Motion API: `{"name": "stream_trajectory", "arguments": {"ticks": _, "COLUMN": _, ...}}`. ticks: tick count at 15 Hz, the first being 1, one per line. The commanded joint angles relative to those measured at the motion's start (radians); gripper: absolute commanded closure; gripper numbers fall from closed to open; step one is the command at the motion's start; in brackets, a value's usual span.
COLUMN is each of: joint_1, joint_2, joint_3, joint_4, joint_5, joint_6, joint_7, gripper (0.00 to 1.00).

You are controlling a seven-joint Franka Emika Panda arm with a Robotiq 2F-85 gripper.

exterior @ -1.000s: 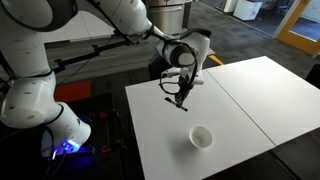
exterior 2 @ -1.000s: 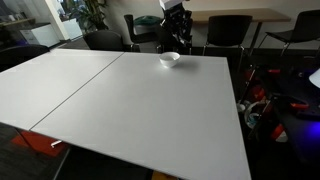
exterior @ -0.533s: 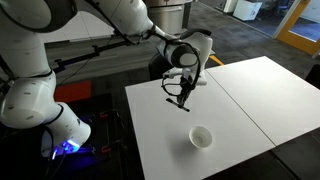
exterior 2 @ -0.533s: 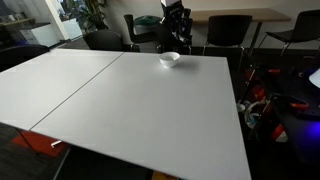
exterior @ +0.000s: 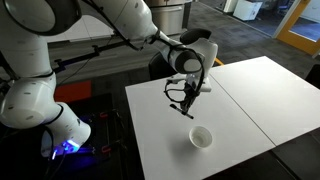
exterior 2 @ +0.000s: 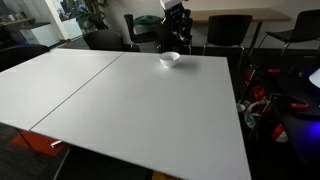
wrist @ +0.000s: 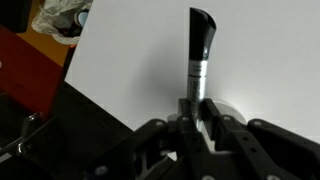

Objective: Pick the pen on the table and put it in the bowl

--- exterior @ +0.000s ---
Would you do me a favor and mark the orange floor mat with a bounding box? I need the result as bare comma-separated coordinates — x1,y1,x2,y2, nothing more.
53,80,94,104

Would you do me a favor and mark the stainless steel appliance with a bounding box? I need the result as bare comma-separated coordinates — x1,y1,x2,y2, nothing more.
143,0,194,37

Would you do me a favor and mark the black robot cart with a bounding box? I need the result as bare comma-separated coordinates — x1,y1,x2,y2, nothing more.
0,92,135,180

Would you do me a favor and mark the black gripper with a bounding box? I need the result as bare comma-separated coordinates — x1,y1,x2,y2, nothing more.
181,76,201,114

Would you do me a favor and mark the black plastic chair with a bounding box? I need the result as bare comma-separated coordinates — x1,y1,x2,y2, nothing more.
147,51,178,82
179,28,213,46

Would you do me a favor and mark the black camera boom stand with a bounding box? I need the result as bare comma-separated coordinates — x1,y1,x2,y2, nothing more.
53,39,141,74

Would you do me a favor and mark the orange door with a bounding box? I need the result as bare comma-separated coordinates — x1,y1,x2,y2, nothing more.
275,0,320,57

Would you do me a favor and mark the white paper cup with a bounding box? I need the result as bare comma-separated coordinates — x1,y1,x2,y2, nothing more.
188,125,214,150

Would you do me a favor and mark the white cabinet row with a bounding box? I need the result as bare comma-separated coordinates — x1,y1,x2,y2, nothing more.
45,14,117,44

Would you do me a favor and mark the white box appliance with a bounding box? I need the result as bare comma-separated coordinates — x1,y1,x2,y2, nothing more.
232,0,264,22
222,0,240,14

